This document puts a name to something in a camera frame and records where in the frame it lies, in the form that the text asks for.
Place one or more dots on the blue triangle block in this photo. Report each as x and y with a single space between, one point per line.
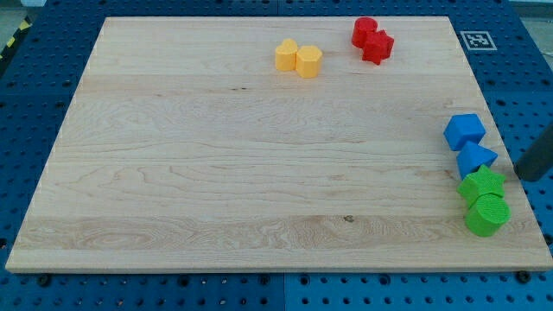
471 156

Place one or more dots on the wooden board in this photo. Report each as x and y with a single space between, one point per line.
184 150

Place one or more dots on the yellow heart block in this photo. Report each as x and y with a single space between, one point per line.
285 55

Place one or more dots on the yellow hexagon block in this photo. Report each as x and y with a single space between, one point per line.
308 61

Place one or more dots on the red star block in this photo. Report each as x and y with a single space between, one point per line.
377 47

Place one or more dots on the red cylinder block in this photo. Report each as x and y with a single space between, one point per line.
361 28

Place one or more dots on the blue cube block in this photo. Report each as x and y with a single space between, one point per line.
463 128

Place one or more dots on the green star block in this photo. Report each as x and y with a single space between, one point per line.
481 182

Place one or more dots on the green cylinder block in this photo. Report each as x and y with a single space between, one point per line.
487 215

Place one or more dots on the white fiducial marker tag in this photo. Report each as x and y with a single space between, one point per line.
476 40

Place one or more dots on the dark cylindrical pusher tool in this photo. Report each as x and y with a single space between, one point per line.
536 160

